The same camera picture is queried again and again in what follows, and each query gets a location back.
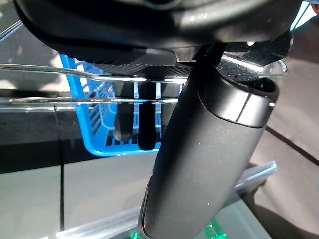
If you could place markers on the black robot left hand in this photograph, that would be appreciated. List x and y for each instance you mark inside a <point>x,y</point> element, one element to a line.
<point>207,161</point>

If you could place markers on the blue plastic shopping basket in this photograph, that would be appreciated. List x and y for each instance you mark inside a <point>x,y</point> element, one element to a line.
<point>99,147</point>

